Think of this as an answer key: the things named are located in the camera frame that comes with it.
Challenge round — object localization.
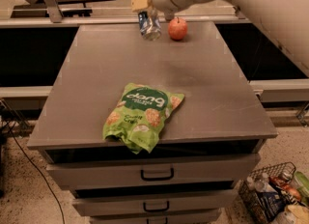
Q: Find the silver blue redbull can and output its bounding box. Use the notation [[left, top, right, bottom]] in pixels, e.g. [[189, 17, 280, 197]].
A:
[[135, 4, 161, 41]]

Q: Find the red apple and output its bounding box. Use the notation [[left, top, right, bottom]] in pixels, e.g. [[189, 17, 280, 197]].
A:
[[168, 17, 187, 41]]

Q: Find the green dong chips bag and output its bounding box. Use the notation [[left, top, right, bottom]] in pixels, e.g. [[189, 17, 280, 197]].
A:
[[102, 83, 184, 154]]

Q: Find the grey drawer cabinet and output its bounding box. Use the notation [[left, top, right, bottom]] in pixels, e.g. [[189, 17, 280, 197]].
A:
[[28, 22, 277, 224]]

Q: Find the top grey drawer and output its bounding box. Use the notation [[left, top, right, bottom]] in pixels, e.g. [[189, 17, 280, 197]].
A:
[[47, 154, 260, 190]]

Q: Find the grey drawer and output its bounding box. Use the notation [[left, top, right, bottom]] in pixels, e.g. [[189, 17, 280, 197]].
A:
[[72, 189, 238, 217], [47, 154, 260, 190], [89, 209, 221, 224]]

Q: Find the middle grey drawer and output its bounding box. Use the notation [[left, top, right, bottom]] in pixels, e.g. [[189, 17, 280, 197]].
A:
[[72, 189, 238, 217]]

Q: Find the clear plastic water bottle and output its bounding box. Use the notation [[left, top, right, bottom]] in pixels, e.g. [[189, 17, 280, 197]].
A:
[[254, 173, 274, 192]]

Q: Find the bottom grey drawer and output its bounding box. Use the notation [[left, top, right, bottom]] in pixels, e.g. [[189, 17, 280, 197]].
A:
[[89, 209, 221, 224]]

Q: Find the green item in basket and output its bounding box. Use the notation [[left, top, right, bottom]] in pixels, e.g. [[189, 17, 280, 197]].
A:
[[293, 171, 309, 198]]

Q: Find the red snack package in basket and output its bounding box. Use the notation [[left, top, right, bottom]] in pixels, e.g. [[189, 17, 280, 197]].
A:
[[269, 177, 301, 201]]

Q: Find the middle metal bracket post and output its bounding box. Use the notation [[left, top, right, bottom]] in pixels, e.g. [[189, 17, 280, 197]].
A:
[[164, 13, 175, 21]]

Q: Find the metal bracket post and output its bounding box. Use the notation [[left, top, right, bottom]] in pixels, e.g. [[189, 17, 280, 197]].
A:
[[235, 7, 246, 19], [164, 13, 175, 21], [43, 0, 63, 23]]

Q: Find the left metal bracket post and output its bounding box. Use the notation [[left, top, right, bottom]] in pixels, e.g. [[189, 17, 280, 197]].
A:
[[43, 0, 63, 23]]

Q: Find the right metal bracket post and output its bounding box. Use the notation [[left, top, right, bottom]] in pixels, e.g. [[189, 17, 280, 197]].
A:
[[235, 7, 246, 19]]

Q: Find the black floor cable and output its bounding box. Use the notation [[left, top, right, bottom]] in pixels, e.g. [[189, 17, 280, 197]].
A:
[[0, 98, 67, 224]]

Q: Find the black wire basket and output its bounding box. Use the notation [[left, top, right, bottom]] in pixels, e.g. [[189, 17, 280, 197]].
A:
[[239, 162, 297, 224]]

